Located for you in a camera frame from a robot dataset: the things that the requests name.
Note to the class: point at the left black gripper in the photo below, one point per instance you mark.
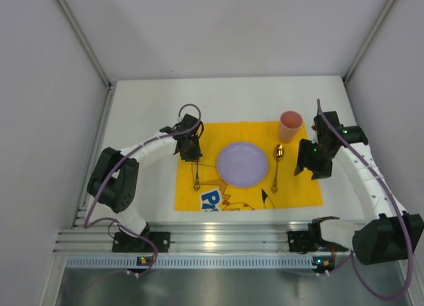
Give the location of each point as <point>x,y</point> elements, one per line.
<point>191,156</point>

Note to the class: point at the pink plastic cup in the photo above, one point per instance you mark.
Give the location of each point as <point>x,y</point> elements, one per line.
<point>290,123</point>

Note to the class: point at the yellow Pikachu cloth placemat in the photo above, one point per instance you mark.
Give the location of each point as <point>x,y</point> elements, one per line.
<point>216,195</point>

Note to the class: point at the gold spoon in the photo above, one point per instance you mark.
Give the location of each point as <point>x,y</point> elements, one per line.
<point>278,155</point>

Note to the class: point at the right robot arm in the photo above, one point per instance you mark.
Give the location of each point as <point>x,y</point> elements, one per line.
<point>390,232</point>

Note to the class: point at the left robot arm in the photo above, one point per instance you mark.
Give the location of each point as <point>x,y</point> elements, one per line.
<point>114,179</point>

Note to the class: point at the purple plastic plate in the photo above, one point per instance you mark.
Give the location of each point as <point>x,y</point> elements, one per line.
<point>242,164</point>

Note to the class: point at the perforated cable duct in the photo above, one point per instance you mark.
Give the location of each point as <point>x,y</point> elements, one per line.
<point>296,262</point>

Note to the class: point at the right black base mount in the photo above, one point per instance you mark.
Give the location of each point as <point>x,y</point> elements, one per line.
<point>303,242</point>

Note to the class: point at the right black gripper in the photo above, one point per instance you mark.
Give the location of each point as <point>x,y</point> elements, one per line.
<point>315,165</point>

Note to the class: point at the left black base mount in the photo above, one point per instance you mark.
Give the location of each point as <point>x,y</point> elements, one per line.
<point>124,243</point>

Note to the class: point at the iridescent fork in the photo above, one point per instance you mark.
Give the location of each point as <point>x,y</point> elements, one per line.
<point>196,183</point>

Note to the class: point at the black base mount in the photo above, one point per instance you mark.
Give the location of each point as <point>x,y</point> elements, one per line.
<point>303,242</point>
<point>124,243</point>

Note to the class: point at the aluminium rail frame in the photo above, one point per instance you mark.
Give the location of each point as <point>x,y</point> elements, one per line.
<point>191,238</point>

